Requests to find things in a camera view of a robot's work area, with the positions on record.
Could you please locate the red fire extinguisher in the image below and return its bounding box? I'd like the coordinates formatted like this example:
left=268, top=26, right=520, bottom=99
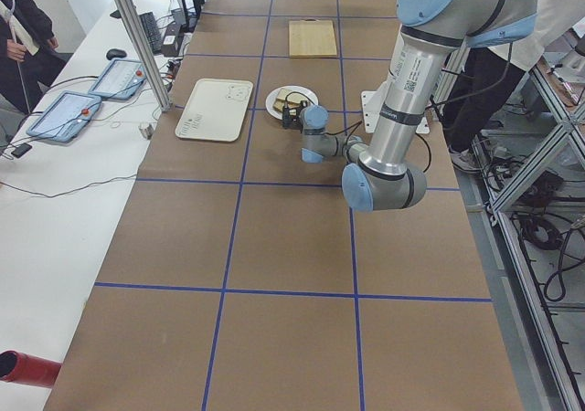
left=1, top=350, right=61, bottom=388

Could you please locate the bamboo cutting board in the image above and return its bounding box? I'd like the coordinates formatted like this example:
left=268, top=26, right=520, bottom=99
left=288, top=19, right=337, bottom=58

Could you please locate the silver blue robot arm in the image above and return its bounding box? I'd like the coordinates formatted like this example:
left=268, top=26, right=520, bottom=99
left=282, top=0, right=537, bottom=212

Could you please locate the black keyboard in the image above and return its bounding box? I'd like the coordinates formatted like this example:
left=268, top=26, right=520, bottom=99
left=138, top=12, right=163, bottom=55

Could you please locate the blue teach pendant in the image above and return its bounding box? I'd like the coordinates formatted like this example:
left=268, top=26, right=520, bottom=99
left=27, top=91, right=102, bottom=143
left=88, top=58, right=146, bottom=100

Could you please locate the person in white shirt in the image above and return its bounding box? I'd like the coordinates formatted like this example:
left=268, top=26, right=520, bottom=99
left=441, top=0, right=584, bottom=174

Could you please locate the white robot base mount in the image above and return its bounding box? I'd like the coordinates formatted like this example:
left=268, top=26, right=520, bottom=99
left=360, top=90, right=409, bottom=133

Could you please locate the small black device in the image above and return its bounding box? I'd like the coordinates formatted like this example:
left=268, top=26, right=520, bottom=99
left=11, top=143, right=32, bottom=159

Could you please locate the small metal cylinder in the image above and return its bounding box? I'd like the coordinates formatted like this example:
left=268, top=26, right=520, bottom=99
left=139, top=122, right=154, bottom=140

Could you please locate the bread slice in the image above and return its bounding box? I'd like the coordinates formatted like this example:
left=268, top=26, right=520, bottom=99
left=272, top=92, right=309, bottom=112
left=275, top=88, right=299, bottom=103

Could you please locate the cream bear tray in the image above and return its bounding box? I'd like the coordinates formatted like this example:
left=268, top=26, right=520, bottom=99
left=175, top=79, right=253, bottom=142

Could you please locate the far blue teach pendant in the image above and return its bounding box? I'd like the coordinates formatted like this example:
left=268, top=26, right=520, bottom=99
left=88, top=58, right=146, bottom=100

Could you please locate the white round plate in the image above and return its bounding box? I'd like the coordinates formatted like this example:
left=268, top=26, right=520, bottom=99
left=265, top=85, right=319, bottom=120

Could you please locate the aluminium side frame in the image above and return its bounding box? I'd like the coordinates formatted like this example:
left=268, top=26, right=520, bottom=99
left=470, top=26, right=585, bottom=411

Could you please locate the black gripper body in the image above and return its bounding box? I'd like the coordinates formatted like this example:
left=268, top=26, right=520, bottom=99
left=282, top=106, right=303, bottom=131

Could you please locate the near blue teach pendant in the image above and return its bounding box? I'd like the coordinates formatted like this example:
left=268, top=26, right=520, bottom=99
left=27, top=91, right=102, bottom=143

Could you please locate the aluminium frame post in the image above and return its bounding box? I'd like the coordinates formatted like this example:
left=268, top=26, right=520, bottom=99
left=114, top=0, right=171, bottom=112

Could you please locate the black computer mouse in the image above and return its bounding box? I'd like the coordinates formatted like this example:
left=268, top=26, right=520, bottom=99
left=106, top=48, right=127, bottom=60

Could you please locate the person in dark coat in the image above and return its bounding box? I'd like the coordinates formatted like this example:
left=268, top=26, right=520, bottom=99
left=1, top=0, right=65, bottom=114

